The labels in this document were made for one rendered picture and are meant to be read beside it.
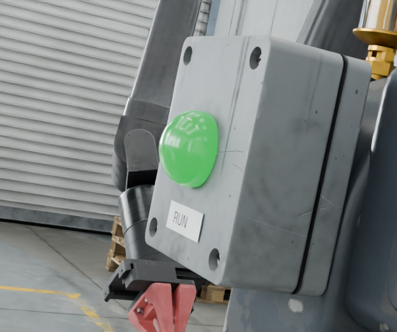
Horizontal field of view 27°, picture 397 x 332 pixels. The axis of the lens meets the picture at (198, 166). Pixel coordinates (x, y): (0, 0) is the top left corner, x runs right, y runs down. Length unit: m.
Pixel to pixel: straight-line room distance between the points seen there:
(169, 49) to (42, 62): 6.99
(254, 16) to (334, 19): 8.23
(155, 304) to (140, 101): 0.26
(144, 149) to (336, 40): 0.32
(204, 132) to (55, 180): 7.84
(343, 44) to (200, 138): 0.38
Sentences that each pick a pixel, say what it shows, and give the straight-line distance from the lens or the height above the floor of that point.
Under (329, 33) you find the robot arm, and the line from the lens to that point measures 0.67.
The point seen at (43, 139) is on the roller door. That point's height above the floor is 0.84.
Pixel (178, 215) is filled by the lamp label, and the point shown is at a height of 1.26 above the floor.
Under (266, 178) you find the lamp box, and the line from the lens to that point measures 0.29.
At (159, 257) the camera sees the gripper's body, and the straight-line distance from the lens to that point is 0.86.
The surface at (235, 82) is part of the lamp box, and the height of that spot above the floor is 1.31.
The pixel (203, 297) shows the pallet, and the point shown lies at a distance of 6.19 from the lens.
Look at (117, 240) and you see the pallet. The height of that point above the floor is 0.26.
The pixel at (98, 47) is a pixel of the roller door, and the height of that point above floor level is 1.81.
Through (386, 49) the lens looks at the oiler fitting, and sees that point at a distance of 0.37.
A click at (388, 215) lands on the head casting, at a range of 0.30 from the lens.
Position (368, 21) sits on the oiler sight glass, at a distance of 0.37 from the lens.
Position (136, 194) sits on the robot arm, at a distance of 0.91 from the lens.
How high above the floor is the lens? 1.30
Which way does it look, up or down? 3 degrees down
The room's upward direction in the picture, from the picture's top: 11 degrees clockwise
